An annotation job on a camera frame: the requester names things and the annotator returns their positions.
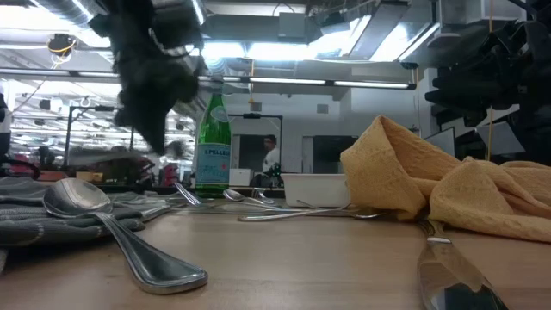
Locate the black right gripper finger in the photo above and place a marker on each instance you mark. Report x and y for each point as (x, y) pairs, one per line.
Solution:
(469, 82)
(465, 99)

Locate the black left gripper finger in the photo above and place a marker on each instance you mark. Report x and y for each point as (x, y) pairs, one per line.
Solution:
(152, 129)
(125, 117)

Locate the silver table knife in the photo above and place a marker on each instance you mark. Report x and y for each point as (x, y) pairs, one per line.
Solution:
(159, 213)
(447, 275)

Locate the silver fork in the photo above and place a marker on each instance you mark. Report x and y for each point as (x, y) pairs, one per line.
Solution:
(259, 194)
(318, 206)

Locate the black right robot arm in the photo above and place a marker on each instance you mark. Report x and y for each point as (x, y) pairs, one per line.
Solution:
(538, 86)

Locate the tilted grey screen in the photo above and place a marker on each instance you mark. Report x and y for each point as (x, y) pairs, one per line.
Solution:
(501, 138)
(441, 142)

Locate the green glass water bottle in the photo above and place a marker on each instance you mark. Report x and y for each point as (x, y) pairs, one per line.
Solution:
(213, 142)

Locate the yellow waffle cloth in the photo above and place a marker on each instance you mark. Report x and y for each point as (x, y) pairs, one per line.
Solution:
(430, 181)

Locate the black yellow ceiling reel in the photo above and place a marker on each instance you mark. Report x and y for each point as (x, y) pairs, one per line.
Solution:
(61, 43)

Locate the white box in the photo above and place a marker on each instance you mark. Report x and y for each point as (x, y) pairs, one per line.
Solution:
(241, 176)

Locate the person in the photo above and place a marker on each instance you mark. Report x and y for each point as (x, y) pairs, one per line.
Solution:
(271, 157)

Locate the silver cutlery pieces on table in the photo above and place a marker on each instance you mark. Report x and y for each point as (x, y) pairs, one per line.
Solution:
(249, 218)

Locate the long ceiling light bar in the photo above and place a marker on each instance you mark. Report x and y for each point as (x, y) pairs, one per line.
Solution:
(284, 80)

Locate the grey checked cloth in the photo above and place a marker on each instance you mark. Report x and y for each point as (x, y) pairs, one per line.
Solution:
(26, 215)

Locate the black monitor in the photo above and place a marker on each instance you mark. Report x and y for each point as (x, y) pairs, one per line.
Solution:
(333, 155)

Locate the grey ceiling vent box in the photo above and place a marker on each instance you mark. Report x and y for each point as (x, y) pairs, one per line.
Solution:
(292, 26)

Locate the white plastic cutlery tray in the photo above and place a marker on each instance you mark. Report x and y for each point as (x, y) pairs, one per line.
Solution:
(316, 189)

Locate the black metal gantry frame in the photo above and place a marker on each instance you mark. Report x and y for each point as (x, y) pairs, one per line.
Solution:
(68, 138)

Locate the black rig frame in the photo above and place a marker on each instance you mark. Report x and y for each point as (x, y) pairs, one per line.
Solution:
(254, 115)

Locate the silver ventilation duct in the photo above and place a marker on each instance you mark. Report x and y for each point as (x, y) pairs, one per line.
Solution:
(64, 8)

